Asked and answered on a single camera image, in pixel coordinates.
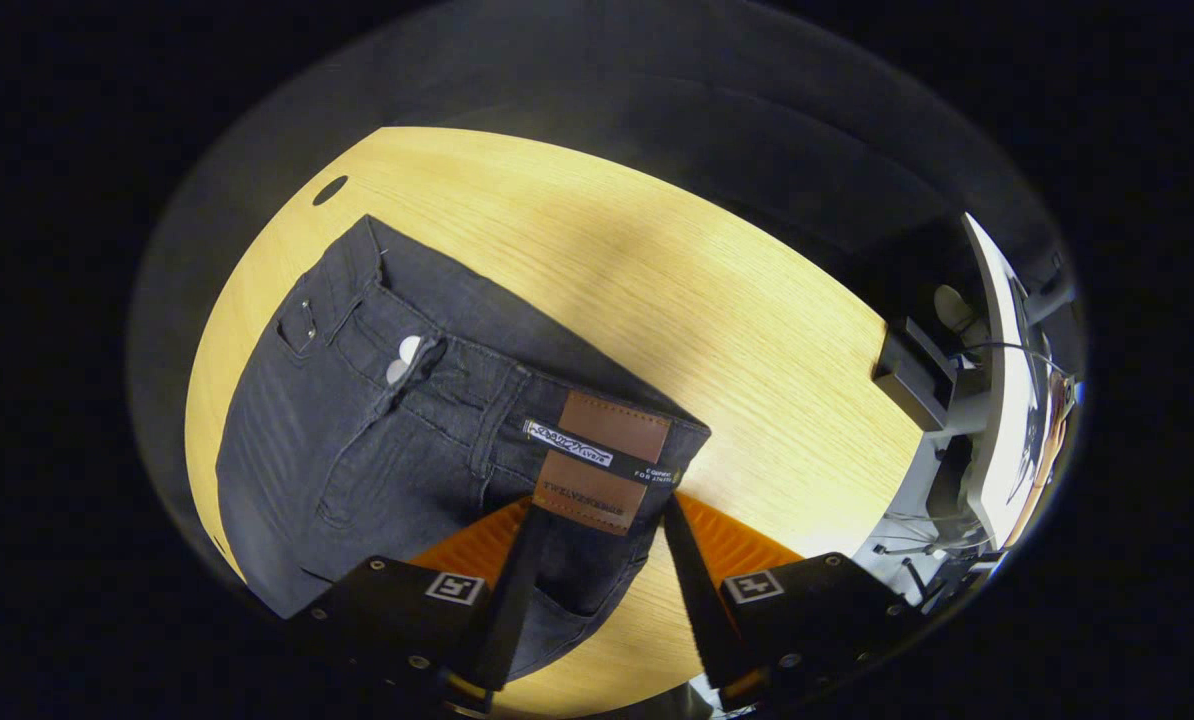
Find black cables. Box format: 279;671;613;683
875;508;998;603

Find white monitor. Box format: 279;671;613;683
960;212;1053;549

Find black denim jeans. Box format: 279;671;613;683
215;215;713;681

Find black box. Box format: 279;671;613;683
872;318;960;433

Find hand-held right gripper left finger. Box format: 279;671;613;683
282;498;550;713

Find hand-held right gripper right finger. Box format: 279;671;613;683
660;490;926;706

